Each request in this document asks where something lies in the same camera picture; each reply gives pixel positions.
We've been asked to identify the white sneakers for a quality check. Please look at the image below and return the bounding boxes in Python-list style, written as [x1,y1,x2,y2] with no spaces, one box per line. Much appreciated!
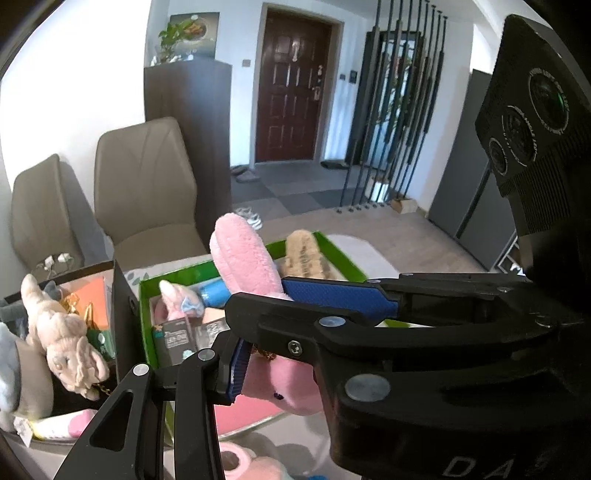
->
[235,207,263,230]

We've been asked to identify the black tissue pack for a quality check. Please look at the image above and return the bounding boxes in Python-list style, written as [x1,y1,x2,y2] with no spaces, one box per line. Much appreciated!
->
[193,318,229,351]
[152,320,195,368]

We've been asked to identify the black slatted room divider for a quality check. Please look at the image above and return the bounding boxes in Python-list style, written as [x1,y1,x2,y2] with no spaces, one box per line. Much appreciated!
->
[337,1,448,213]

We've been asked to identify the dark cabinet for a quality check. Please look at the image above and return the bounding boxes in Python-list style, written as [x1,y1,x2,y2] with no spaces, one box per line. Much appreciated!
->
[144,57,231,243]

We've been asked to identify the pink tape roll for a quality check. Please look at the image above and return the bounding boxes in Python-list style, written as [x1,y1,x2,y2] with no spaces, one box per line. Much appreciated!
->
[219,442,253,480]

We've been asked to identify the pink flat box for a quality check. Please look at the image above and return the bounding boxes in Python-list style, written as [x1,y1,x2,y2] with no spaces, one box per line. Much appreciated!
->
[214,395,283,437]

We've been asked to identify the beige plush pig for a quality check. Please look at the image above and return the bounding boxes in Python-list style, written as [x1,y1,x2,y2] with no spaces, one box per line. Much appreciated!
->
[20,274,110,401]

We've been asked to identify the pink bunny ear toy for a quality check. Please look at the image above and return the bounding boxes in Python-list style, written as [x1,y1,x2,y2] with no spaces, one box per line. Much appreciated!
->
[158,280,205,321]

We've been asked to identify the pink strawberry plush toy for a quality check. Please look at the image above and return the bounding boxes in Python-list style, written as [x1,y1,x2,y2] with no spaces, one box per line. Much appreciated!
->
[238,457,293,480]

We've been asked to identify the potted green plant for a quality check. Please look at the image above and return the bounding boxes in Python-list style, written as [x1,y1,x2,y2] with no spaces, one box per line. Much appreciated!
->
[155,19,195,64]

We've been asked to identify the orange carton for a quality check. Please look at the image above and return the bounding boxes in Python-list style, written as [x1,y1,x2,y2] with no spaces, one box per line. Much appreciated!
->
[68,276,108,330]

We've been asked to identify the blue garbage bag roll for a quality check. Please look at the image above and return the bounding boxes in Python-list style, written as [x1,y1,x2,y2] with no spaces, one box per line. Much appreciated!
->
[199,278,230,309]

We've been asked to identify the green storage box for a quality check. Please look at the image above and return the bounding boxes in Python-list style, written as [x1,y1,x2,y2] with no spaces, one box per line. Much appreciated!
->
[138,231,371,446]

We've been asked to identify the beige chair far left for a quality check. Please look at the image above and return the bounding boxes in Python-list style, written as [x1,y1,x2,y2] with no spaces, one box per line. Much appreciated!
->
[9,154,111,281]

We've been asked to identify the dark grey refrigerator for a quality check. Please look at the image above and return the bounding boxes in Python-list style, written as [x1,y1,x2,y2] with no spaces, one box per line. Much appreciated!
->
[428,70,516,270]

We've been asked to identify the black tissue pack right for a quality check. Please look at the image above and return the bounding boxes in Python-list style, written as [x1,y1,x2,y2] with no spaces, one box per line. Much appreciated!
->
[193,318,229,351]

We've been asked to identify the framed food picture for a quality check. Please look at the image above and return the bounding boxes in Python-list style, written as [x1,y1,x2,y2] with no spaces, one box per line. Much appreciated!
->
[169,12,219,58]

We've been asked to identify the blue grey plush slipper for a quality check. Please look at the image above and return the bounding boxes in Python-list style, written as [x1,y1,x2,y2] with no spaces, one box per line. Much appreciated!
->
[0,323,54,433]

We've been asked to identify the pink plush bunny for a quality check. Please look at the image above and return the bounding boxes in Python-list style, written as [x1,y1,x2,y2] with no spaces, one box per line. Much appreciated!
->
[209,213,322,416]

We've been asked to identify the black tissue pack left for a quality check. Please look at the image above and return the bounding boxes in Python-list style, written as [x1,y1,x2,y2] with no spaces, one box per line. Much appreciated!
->
[152,320,195,368]

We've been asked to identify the pink white tube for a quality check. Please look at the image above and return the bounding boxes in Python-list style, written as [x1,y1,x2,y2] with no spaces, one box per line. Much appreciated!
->
[27,409,97,441]

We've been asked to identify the dark wooden door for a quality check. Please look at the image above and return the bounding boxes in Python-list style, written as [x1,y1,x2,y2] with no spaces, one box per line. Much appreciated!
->
[256,9,332,162]

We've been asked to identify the beige chair near cabinet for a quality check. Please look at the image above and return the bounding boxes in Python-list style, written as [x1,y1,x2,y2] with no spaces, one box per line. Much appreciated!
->
[94,117,206,270]

